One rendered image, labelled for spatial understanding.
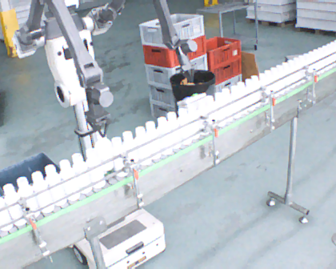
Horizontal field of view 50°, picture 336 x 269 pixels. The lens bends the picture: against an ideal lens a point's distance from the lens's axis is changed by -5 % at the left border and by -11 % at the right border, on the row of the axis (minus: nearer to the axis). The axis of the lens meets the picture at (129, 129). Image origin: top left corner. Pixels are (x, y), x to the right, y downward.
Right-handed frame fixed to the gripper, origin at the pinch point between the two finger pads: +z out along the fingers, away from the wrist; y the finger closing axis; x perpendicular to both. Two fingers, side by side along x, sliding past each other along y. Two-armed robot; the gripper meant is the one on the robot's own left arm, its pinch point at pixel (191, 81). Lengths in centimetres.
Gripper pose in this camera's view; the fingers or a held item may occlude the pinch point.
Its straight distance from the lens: 201.5
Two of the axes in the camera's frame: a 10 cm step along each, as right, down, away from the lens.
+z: 3.3, 9.3, 1.4
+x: -4.7, 0.4, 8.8
